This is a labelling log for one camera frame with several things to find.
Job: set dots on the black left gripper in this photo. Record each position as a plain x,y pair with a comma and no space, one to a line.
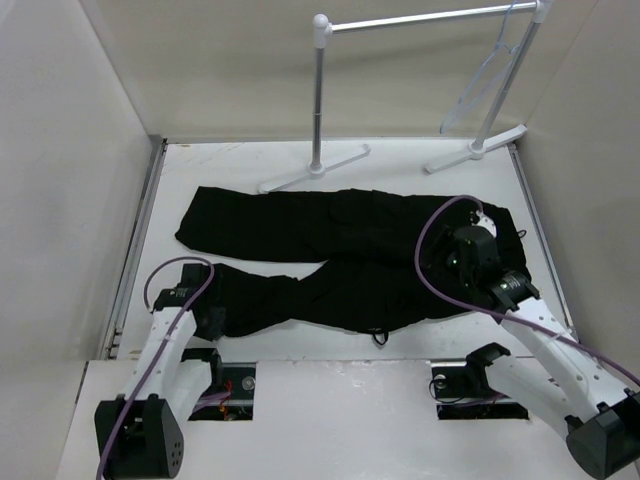
214,331

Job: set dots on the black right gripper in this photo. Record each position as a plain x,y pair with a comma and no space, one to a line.
444,241

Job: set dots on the black trousers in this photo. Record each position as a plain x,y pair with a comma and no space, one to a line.
377,269

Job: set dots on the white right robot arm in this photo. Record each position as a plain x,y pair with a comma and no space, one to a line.
593,411

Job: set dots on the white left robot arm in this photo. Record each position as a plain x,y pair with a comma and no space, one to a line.
140,432

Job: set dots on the light blue clothes hanger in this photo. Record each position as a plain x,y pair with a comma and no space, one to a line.
490,72

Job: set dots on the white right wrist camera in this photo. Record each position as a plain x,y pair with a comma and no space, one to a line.
479,219

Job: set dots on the left aluminium table rail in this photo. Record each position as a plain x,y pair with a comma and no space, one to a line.
117,312

